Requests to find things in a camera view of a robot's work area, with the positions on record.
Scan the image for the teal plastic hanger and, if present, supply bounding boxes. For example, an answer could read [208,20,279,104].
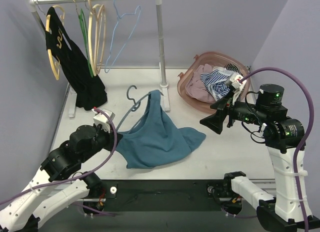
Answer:
[116,85,165,132]

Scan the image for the teal tank top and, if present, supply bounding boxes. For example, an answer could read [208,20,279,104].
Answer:
[116,90,206,169]

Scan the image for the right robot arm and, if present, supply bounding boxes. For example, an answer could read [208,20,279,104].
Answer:
[200,84,320,231]

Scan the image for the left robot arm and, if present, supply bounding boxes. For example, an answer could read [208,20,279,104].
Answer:
[0,125,122,231]

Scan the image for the beige wooden hanger front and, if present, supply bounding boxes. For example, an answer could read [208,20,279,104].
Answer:
[87,4,100,77]

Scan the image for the cream wooden hanger with garment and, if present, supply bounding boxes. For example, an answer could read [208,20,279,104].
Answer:
[45,5,65,80]

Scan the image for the green thin hanger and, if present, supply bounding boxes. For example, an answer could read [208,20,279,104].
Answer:
[74,2,94,78]

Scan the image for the blue white striped garment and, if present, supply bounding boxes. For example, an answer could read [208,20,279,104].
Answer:
[200,67,239,101]

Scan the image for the pale pink garment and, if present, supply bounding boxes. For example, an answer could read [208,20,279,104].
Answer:
[185,64,215,104]

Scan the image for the black white striped garment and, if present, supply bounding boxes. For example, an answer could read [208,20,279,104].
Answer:
[224,63,243,75]

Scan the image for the pink plastic laundry basket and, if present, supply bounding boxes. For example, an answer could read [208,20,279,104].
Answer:
[177,52,249,114]

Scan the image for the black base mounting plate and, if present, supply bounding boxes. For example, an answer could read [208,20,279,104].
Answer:
[82,179,253,214]

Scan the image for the black hanging garment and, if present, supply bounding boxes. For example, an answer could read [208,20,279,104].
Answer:
[45,7,108,111]

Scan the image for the white clothes rack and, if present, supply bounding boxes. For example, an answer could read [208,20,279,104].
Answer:
[24,0,171,112]

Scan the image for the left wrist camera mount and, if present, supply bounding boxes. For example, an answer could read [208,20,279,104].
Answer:
[92,107,115,133]

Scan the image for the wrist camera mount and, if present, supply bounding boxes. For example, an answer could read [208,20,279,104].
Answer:
[224,73,247,105]
[92,107,115,133]

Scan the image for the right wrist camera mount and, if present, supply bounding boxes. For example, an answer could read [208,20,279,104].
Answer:
[224,73,247,105]

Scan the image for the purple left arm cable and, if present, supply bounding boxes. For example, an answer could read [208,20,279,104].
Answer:
[0,109,118,216]

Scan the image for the light blue wire hanger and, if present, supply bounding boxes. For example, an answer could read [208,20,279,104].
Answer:
[104,0,142,74]

